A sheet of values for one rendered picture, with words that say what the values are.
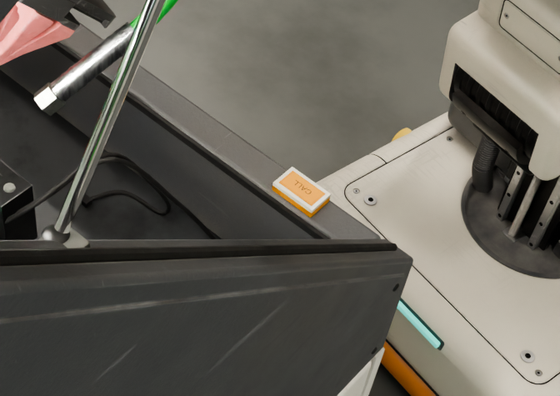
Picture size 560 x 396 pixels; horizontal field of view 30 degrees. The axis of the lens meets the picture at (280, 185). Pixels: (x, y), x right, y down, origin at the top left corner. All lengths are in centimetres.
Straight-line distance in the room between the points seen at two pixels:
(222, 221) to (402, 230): 82
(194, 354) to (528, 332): 122
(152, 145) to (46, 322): 66
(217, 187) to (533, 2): 55
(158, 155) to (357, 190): 85
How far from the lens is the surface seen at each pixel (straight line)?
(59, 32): 86
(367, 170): 198
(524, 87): 144
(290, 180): 103
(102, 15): 87
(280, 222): 104
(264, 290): 70
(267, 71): 254
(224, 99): 246
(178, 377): 67
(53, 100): 83
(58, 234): 52
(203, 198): 112
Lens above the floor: 173
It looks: 49 degrees down
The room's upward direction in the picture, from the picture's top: 10 degrees clockwise
